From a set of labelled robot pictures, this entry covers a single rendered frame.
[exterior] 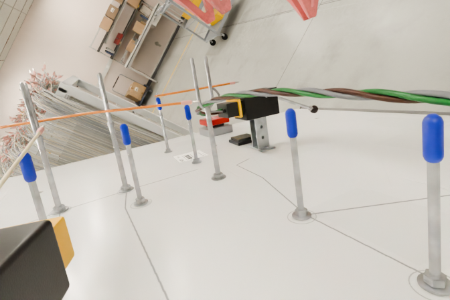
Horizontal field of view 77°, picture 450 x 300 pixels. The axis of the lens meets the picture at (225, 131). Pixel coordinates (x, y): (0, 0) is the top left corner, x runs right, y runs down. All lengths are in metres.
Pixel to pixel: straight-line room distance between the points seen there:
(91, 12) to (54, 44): 1.24
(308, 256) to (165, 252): 0.10
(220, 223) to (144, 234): 0.06
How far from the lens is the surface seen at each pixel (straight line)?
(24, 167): 0.24
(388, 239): 0.22
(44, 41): 8.64
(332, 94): 0.19
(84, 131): 1.10
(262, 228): 0.23
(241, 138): 0.48
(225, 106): 0.39
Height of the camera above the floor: 1.35
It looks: 26 degrees down
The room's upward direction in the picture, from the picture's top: 63 degrees counter-clockwise
